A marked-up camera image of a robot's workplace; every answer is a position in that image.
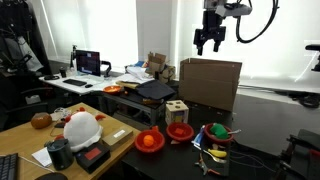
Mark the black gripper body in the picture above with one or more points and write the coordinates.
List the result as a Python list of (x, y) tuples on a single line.
[(212, 29)]

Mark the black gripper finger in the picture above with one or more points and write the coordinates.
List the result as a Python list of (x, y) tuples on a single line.
[(216, 45), (199, 50)]

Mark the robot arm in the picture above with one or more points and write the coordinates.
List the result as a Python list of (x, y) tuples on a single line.
[(215, 11)]

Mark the orange bowl middle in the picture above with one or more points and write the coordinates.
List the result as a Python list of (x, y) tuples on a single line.
[(180, 131)]

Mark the orange plastic bowl with fork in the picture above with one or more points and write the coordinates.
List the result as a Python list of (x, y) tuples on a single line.
[(213, 139)]

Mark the orange bowl on far shelf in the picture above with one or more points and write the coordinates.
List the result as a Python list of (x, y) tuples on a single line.
[(113, 90)]

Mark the orange bowl with orange ball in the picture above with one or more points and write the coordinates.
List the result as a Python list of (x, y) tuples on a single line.
[(159, 140)]

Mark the small open cardboard box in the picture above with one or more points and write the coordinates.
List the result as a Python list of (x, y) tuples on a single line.
[(156, 62)]

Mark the wooden shape sorter box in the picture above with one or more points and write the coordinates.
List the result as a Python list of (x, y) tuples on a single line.
[(176, 111)]

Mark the silver plastic fork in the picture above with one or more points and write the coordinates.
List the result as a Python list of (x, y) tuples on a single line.
[(234, 132)]

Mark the toothpaste tube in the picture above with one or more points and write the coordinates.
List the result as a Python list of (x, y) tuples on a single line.
[(197, 140)]

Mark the orange ball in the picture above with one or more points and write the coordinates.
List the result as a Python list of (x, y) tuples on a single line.
[(148, 140)]

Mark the yellow toy banana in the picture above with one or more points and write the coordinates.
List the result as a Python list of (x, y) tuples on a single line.
[(218, 153)]

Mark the computer monitor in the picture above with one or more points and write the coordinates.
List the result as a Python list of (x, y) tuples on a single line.
[(88, 62)]

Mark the silver fork on table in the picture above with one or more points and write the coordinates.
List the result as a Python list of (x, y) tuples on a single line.
[(216, 159)]

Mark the black keyboard on desk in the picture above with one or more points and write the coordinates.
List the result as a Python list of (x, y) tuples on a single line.
[(74, 82)]

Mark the white plush chicken toy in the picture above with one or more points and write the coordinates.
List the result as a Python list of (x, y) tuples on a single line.
[(81, 129)]

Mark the black box with red label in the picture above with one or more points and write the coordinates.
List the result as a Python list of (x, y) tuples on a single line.
[(92, 157)]

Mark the dark cylindrical speaker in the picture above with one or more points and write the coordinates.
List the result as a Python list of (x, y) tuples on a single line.
[(60, 153)]

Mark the brown football toy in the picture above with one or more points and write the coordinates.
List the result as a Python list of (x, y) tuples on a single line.
[(41, 120)]

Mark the black keyboard near corner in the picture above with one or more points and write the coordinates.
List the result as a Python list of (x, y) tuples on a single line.
[(9, 167)]

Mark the orange-handled pliers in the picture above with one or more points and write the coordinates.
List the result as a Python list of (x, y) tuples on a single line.
[(200, 163)]

